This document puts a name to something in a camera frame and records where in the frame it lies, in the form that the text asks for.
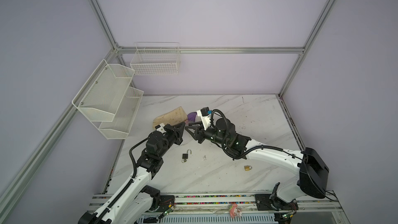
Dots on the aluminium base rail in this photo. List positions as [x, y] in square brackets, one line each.
[217, 208]

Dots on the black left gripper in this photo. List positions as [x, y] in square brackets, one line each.
[177, 132]

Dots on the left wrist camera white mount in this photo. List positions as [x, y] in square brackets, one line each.
[160, 128]

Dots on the purple trowel pink handle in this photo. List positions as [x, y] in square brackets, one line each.
[192, 117]

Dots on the white wire basket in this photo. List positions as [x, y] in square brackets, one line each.
[156, 58]

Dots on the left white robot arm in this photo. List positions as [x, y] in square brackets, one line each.
[135, 196]

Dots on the brass padlock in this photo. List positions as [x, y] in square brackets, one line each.
[247, 168]

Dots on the pink toy figure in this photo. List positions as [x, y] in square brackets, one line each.
[235, 211]

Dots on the white mesh two-tier shelf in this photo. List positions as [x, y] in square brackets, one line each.
[109, 101]

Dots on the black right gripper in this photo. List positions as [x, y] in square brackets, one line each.
[198, 132]

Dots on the black padlock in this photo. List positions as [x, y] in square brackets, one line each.
[185, 156]

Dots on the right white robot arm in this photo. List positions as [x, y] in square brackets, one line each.
[310, 173]

